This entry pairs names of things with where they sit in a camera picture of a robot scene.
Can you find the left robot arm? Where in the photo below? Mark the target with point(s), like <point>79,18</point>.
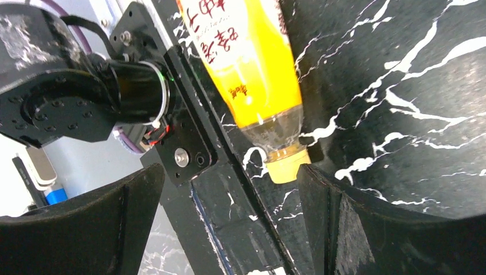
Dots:
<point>61,77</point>

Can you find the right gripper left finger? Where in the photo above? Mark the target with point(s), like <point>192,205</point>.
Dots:
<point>103,231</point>

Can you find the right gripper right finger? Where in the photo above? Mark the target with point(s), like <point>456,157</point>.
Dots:
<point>353,232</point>

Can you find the yellow juice bottle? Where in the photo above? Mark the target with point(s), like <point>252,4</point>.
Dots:
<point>245,48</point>

